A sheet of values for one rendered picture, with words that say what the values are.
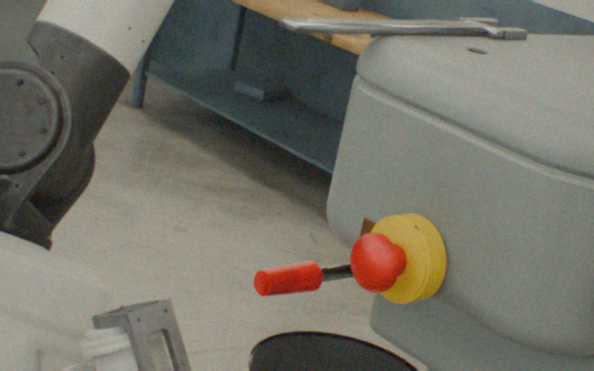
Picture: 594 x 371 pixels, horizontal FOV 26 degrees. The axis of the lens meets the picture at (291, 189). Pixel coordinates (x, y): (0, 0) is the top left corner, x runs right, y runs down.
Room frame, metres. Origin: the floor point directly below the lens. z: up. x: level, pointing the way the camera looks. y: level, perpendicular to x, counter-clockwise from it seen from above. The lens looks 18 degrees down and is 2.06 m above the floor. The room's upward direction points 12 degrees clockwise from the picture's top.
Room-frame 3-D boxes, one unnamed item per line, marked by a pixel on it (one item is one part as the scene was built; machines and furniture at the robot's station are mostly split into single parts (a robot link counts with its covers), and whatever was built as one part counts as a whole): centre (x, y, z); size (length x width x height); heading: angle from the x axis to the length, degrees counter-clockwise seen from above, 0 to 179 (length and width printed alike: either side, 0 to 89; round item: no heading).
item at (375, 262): (0.80, -0.07, 1.76); 0.04 x 0.03 x 0.04; 44
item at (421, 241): (0.81, -0.09, 1.76); 0.06 x 0.02 x 0.06; 44
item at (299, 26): (0.94, -0.06, 1.89); 0.24 x 0.04 x 0.01; 135
